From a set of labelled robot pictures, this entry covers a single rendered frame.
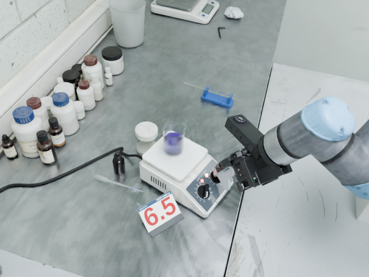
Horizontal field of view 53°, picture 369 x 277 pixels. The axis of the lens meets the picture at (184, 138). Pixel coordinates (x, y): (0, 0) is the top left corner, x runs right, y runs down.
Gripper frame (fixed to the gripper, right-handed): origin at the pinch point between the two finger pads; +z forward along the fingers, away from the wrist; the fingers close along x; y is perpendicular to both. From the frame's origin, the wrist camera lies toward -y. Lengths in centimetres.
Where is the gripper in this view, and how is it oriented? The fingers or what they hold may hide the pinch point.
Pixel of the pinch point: (218, 170)
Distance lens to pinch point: 88.2
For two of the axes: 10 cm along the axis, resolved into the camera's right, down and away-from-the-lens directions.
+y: 3.3, 9.1, -2.5
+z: -4.5, 3.8, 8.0
